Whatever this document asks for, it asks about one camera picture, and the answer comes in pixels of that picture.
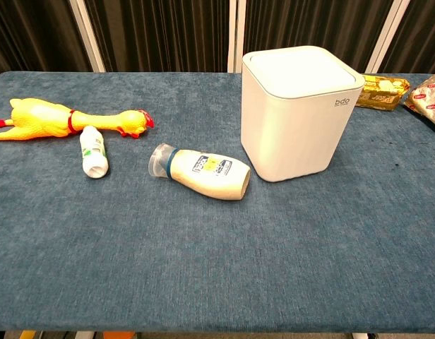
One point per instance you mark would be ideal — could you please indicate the white plastic trash bin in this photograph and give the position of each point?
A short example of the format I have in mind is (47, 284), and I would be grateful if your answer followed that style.
(295, 116)

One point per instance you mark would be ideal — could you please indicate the cream squeeze bottle clear cap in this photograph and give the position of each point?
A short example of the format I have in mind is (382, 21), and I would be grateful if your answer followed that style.
(207, 169)

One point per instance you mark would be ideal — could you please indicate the blue fabric table cover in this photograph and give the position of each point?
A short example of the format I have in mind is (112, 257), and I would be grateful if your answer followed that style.
(189, 247)

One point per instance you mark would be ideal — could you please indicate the small white green-label bottle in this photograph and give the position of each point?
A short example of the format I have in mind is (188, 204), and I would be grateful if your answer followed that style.
(94, 152)

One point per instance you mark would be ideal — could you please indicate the black pleated curtain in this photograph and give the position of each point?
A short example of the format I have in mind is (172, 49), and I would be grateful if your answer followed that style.
(161, 31)

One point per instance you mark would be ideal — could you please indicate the yellow rubber chicken toy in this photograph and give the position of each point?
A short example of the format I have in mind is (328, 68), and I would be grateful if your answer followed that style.
(44, 121)

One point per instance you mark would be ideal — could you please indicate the gold foil snack package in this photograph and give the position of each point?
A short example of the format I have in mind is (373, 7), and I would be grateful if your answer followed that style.
(380, 92)

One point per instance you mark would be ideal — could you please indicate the red white snack package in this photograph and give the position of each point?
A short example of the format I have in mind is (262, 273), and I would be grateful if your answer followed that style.
(427, 99)

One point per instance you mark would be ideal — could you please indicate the white vertical frame pole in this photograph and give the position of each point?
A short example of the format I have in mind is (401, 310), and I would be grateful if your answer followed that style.
(236, 35)

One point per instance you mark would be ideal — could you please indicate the white slanted frame pole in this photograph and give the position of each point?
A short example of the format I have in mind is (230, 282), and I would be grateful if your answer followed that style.
(387, 35)
(87, 33)

